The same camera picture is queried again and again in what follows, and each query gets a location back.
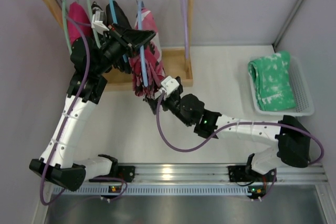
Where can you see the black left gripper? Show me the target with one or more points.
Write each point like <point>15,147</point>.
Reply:
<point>123,40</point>

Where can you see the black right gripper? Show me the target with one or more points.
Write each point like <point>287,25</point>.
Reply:
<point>155,104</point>

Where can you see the pink floral trousers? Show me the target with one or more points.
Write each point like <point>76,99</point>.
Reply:
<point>153,62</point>

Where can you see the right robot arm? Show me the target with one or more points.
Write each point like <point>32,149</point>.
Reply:
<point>287,140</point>

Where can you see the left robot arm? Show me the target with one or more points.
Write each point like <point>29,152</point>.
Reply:
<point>56,164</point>

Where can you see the black trousers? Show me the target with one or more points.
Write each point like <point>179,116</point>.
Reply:
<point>120,15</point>

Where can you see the pale green hanger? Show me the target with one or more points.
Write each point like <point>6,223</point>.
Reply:
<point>95,34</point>

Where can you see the lilac hanger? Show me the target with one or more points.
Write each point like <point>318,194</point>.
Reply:
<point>183,7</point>

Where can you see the wooden clothes rack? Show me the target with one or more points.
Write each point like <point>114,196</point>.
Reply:
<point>173,64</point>

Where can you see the black white patterned garment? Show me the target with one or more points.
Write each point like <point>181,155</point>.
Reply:
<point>95,7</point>

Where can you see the magenta garment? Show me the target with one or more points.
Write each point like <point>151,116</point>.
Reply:
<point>78,14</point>

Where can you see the green white towel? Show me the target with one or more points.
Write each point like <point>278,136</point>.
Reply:
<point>270,76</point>

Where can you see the white plastic basket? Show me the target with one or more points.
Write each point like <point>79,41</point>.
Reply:
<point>300,89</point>

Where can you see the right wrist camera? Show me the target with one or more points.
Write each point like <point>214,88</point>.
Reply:
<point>168,86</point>

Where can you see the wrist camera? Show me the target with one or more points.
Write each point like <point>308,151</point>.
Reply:
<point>97,22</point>
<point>168,86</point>

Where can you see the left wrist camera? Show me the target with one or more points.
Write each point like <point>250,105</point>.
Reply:
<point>97,22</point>

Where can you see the aluminium mounting rail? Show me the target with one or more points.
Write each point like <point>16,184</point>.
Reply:
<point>216,174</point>

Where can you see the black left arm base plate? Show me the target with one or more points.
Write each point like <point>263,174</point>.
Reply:
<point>125,172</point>

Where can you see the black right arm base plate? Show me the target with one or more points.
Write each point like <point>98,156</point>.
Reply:
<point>240,174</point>

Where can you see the white slotted cable duct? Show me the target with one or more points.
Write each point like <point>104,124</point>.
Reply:
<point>162,190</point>

